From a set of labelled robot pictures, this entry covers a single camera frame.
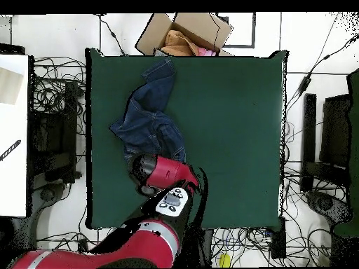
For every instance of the orange towel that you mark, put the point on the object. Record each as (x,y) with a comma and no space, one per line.
(176,44)

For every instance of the grey cloth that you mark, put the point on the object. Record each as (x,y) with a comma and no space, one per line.
(160,52)

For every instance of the white desk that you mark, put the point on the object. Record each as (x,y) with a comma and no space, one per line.
(14,182)

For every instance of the beige box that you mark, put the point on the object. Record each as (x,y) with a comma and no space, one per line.
(9,87)

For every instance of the pink cloth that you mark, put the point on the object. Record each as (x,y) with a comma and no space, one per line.
(206,52)

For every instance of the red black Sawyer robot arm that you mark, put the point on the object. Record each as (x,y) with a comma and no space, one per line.
(148,243)

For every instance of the grey chair base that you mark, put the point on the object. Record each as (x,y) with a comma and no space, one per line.
(47,194)

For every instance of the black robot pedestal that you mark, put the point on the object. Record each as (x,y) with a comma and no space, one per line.
(204,246)

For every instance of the blue denim jeans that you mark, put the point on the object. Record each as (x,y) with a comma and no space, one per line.
(148,123)

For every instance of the yellow ball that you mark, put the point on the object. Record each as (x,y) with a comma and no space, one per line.
(224,260)

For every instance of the slim black power strip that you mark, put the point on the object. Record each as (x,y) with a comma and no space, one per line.
(83,245)

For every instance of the black upright bar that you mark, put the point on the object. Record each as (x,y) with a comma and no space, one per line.
(309,134)

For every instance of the dark green table cloth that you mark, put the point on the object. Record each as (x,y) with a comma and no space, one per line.
(238,168)

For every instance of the black metal stand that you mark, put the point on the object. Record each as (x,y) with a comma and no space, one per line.
(70,112)

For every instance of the black flat panel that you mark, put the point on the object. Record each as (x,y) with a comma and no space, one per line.
(335,131)

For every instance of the black ribbed strip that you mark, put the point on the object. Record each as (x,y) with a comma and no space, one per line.
(11,149)

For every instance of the brown cardboard box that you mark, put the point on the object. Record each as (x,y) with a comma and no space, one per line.
(151,36)

